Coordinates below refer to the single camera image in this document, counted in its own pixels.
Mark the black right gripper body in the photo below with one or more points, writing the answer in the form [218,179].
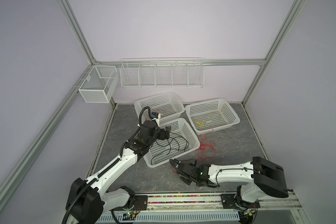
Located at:
[185,181]

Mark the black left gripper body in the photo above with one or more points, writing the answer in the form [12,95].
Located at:
[161,134]

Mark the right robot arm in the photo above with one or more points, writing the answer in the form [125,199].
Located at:
[260,178]

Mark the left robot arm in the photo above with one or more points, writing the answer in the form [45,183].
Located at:
[89,198]

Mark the white basket front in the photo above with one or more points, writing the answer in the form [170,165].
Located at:
[182,141]

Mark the white basket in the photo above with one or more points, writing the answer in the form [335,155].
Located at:
[212,115]
[167,104]
[182,141]

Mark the white basket back left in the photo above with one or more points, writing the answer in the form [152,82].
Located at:
[167,104]

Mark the white basket back right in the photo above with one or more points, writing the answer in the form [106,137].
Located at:
[212,115]

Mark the green circuit board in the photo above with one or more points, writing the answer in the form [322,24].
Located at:
[128,216]

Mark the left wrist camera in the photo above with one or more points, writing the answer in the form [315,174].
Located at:
[156,117]

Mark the white vented cable duct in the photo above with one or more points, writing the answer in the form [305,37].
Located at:
[178,217]

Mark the wire mesh wall shelf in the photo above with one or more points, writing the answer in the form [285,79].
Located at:
[162,72]

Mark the white mesh wall box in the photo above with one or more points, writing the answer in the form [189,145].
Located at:
[99,84]

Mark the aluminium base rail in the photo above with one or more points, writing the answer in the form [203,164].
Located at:
[270,210]

